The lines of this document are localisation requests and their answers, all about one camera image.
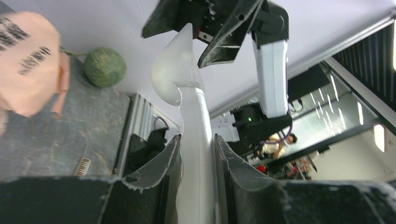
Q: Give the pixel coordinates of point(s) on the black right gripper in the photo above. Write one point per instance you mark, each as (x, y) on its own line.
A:
(226, 21)

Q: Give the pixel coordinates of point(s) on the pink cat litter bag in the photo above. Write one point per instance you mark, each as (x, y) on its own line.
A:
(32, 66)

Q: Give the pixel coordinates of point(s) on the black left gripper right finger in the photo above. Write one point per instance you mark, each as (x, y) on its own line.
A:
(247, 196)

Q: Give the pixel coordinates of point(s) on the green netted melon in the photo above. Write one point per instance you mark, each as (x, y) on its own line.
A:
(104, 67)

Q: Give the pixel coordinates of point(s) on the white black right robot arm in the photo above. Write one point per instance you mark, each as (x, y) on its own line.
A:
(255, 123)

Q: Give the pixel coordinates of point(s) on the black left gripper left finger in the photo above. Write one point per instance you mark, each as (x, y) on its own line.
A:
(146, 196)

